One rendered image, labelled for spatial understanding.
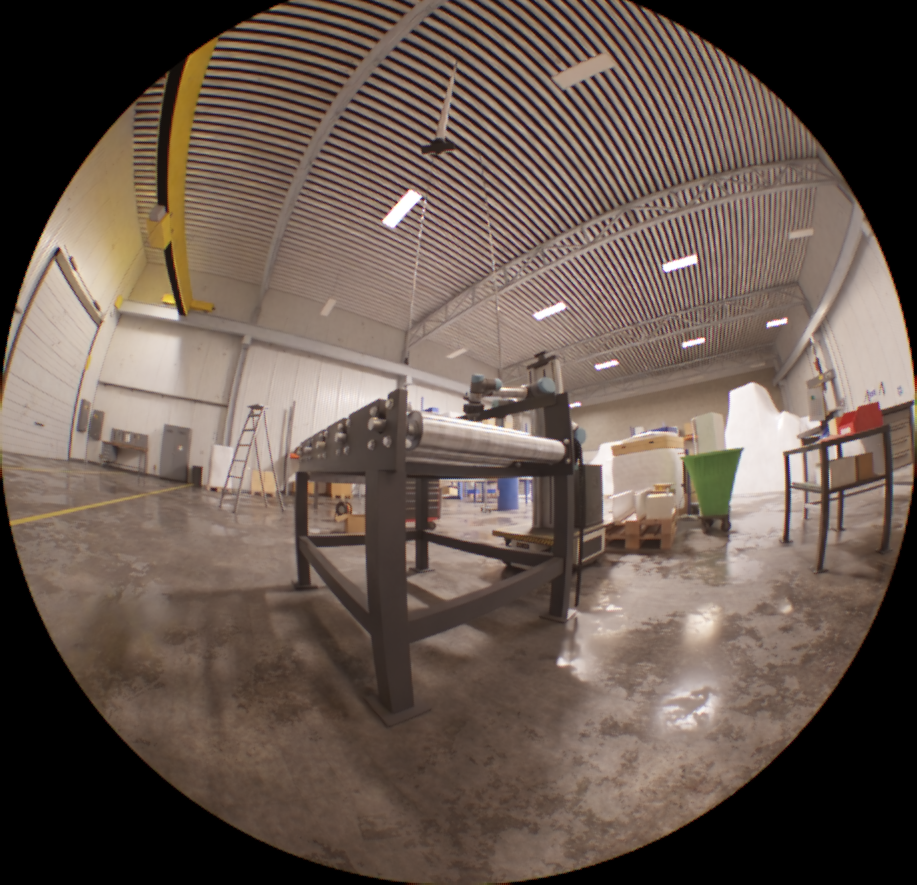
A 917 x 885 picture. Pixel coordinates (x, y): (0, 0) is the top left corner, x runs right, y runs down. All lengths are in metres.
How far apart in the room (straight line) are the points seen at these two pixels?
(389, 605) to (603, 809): 0.73
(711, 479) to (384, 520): 3.15
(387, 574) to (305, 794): 0.63
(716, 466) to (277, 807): 3.57
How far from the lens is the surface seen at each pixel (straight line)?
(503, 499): 7.13
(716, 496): 3.39
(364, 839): 0.76
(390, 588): 0.71
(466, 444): 0.81
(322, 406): 11.86
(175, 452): 11.11
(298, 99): 8.53
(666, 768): 0.89
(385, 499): 0.65
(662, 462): 4.41
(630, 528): 2.89
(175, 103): 7.03
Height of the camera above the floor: 0.72
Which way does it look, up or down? 12 degrees up
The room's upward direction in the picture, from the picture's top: straight up
